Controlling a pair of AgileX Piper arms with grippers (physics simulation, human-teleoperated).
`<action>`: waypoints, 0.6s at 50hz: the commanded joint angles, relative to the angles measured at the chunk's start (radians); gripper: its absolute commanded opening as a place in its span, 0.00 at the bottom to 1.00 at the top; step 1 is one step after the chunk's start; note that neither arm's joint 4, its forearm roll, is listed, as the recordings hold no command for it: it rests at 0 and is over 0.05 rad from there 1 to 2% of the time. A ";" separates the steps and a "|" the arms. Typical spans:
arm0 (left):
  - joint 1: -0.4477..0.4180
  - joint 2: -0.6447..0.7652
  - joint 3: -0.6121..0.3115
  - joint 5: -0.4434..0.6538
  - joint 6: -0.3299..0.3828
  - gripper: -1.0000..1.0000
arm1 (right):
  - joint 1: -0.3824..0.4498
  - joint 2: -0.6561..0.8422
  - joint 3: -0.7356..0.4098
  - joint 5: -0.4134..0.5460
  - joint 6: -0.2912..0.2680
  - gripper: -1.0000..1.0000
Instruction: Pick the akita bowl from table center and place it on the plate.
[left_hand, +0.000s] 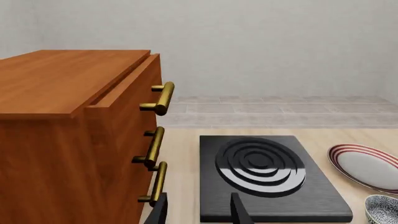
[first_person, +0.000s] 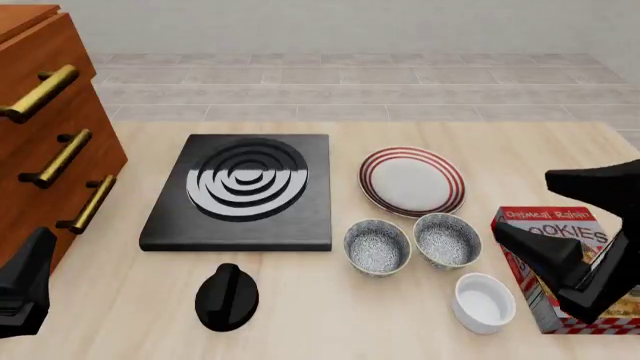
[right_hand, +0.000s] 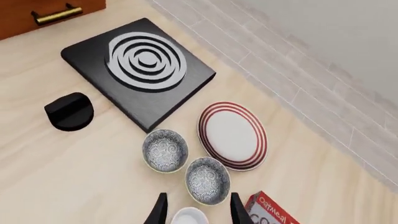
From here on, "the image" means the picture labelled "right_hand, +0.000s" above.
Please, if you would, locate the small white ramekin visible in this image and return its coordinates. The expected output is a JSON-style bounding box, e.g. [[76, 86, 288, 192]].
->
[[170, 207, 210, 224]]

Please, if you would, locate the white plate with red rings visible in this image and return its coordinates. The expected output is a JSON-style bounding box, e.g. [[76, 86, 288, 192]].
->
[[197, 101, 268, 172]]

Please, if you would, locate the brass drawer handle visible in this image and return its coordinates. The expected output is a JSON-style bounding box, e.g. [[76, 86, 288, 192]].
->
[[30, 2, 83, 26]]

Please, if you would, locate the blue patterned bowl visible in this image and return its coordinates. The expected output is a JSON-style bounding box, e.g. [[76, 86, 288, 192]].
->
[[185, 156, 231, 207], [142, 128, 189, 174]]

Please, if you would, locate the flat black stove plate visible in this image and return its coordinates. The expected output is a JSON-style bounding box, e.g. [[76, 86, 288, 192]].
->
[[60, 17, 217, 134]]

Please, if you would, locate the red oatmeal box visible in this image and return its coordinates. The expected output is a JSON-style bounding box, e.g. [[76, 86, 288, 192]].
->
[[244, 190, 301, 224]]

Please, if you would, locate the round black stove knob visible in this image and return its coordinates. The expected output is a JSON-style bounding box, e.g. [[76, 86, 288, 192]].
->
[[44, 91, 95, 132]]

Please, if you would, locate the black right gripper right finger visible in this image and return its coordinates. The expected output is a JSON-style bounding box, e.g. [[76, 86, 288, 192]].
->
[[230, 192, 256, 224]]

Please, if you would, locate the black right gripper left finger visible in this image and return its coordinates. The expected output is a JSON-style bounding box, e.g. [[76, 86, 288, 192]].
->
[[141, 192, 169, 224]]

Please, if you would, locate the wooden cabinet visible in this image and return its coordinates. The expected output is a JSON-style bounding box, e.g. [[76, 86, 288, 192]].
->
[[0, 0, 107, 42]]

